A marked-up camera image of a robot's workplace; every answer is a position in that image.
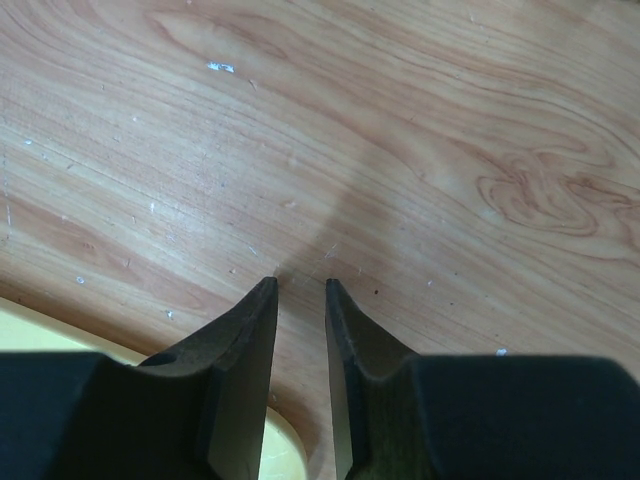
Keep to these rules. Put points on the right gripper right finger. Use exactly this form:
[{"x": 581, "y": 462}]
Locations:
[{"x": 397, "y": 414}]

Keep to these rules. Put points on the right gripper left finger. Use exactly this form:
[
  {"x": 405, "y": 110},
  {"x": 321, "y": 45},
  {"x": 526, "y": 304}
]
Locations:
[{"x": 195, "y": 410}]

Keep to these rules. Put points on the yellow plastic tray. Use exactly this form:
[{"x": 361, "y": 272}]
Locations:
[{"x": 26, "y": 331}]

